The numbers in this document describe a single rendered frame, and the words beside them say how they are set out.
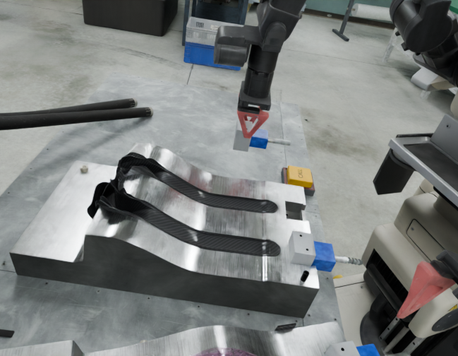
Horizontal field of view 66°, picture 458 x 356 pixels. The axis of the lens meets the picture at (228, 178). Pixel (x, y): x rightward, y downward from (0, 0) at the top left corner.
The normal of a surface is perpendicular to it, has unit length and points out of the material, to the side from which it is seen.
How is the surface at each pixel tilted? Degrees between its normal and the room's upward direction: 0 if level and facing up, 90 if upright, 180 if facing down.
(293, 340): 0
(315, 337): 0
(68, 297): 0
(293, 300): 90
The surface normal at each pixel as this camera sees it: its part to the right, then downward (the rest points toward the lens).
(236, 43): 0.04, 0.82
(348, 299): 0.15, -0.78
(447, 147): -0.94, 0.07
